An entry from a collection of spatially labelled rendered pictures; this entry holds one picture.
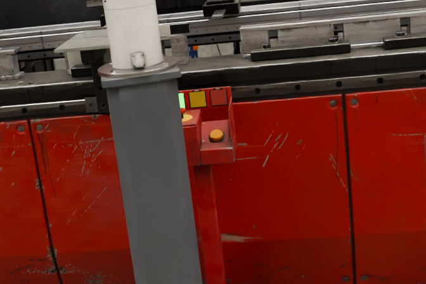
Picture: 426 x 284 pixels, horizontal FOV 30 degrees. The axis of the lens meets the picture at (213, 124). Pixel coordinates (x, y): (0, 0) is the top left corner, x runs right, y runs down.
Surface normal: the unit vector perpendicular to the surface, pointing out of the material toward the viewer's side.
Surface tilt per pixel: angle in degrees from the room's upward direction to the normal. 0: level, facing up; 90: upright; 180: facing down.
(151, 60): 90
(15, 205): 90
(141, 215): 90
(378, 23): 90
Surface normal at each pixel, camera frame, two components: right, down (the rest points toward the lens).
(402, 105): -0.10, 0.29
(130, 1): 0.15, 0.26
